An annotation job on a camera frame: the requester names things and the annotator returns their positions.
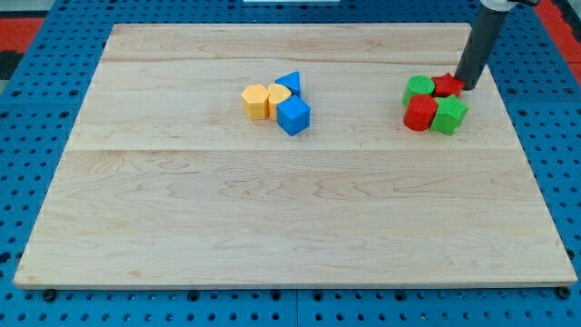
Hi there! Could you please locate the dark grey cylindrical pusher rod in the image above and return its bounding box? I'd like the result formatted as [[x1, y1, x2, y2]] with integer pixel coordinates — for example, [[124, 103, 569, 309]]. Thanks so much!
[[454, 5, 507, 91]]

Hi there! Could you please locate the grey robot wrist mount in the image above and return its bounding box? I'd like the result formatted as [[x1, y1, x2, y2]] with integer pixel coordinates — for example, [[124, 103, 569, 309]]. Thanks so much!
[[479, 0, 538, 12]]

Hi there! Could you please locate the green star block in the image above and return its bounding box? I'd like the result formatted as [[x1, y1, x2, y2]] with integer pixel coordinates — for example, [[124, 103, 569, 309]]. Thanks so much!
[[429, 94, 468, 135]]

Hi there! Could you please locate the red star block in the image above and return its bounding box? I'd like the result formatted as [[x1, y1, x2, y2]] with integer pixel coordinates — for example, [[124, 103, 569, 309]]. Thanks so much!
[[431, 73, 465, 97]]

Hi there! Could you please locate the green cylinder block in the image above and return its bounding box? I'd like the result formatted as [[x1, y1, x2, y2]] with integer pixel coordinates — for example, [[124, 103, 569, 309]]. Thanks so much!
[[402, 75, 435, 106]]

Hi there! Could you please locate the red cylinder block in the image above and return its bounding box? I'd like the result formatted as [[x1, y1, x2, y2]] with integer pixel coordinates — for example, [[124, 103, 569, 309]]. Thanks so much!
[[403, 94, 438, 132]]

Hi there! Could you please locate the blue triangle block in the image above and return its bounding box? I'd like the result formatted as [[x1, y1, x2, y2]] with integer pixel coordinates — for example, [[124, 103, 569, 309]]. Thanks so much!
[[275, 71, 301, 96]]

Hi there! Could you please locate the blue cube block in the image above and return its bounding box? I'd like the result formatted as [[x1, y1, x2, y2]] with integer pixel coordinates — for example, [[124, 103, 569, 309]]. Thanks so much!
[[277, 95, 310, 136]]

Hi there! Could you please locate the yellow heart block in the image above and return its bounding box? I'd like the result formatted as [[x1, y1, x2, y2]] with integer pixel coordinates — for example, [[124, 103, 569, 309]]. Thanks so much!
[[267, 84, 292, 120]]

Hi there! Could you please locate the yellow hexagon block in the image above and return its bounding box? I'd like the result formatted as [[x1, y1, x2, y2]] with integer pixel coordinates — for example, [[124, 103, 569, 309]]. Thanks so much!
[[241, 84, 270, 120]]

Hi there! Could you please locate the light wooden board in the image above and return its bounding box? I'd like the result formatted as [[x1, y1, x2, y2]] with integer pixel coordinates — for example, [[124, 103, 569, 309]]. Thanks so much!
[[14, 24, 577, 290]]

